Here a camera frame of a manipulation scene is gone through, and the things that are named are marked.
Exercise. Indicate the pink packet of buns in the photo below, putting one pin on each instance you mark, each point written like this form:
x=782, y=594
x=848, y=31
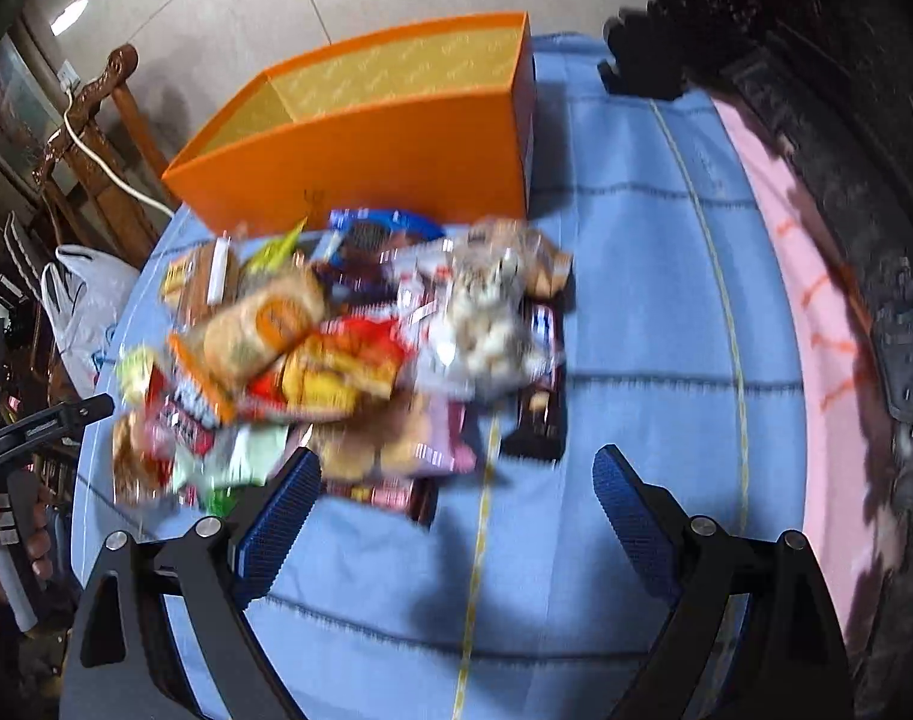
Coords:
x=396, y=442

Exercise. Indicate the dark carved wooden furniture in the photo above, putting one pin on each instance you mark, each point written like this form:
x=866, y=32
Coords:
x=839, y=90

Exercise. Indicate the clear bag of white candies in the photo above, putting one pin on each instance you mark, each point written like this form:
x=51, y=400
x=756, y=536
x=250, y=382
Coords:
x=482, y=326

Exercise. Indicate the white plastic bag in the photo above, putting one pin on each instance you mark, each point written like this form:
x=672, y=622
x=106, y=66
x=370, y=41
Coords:
x=88, y=300

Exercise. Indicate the clear bag of brown pastries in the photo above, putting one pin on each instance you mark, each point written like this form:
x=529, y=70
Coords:
x=535, y=259

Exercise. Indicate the dark brown chocolate packet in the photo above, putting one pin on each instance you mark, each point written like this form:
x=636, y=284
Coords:
x=537, y=397

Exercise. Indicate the orange cardboard box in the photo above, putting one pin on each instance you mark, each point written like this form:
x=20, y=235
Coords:
x=366, y=157

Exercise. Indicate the brown wooden chair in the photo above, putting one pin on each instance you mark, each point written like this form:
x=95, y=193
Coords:
x=88, y=157

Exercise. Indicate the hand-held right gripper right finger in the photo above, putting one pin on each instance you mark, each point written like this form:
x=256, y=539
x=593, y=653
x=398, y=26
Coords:
x=636, y=532

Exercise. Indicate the orange round bread packet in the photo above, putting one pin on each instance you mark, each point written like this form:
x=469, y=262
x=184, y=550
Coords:
x=265, y=326

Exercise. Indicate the dark snack packet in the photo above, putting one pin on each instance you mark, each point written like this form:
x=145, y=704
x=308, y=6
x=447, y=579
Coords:
x=396, y=499

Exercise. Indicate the clear packet of brown snacks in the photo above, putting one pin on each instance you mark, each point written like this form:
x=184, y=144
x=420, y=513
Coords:
x=130, y=465

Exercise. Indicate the brown bread packet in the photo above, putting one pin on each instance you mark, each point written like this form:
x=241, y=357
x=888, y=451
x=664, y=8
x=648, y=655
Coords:
x=197, y=277

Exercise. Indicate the red white snack packet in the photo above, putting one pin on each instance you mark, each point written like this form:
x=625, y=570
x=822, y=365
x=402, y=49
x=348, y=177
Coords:
x=182, y=420

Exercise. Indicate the pink cloth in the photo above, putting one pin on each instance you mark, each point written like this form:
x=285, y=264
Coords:
x=794, y=300

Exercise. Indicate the blue cookie packet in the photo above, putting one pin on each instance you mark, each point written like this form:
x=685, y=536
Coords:
x=385, y=229

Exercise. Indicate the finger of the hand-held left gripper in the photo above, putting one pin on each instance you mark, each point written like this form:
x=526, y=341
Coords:
x=51, y=424

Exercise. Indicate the framed picture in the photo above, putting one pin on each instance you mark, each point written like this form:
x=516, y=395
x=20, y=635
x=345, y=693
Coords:
x=10, y=112

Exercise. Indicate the white wall socket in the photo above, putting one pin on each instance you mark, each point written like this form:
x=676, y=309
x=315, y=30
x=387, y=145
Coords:
x=69, y=75

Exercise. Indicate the red yellow snack packet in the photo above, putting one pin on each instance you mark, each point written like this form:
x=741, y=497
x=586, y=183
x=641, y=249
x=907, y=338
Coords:
x=336, y=375

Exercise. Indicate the person's left hand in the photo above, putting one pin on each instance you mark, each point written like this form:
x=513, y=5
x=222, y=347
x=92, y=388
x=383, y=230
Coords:
x=40, y=544

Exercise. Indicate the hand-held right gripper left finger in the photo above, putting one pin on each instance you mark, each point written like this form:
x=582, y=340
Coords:
x=276, y=532

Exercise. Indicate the light green snack packet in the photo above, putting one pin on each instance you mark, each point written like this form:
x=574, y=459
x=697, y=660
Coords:
x=238, y=457

